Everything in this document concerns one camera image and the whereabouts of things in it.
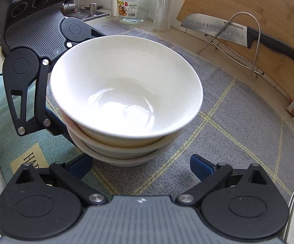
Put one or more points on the white pink flower bowl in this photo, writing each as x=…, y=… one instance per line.
x=126, y=81
x=111, y=149
x=126, y=162

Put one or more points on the teal mat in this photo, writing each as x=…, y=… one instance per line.
x=4, y=137

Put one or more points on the steel sink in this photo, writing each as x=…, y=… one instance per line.
x=96, y=17

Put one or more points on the wooden cutting board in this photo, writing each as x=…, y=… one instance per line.
x=251, y=2

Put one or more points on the clear plastic cup stack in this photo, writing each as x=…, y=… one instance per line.
x=164, y=7

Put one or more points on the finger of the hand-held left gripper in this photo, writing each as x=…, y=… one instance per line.
x=96, y=34
x=56, y=125

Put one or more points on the glass jar with label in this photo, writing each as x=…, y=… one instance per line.
x=134, y=7

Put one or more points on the steel faucet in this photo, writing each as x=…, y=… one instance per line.
x=72, y=6

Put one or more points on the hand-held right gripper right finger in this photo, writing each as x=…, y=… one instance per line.
x=202, y=166

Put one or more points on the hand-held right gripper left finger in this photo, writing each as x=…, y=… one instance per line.
x=79, y=167

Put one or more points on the grey checked table mat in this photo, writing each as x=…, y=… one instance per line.
x=238, y=132

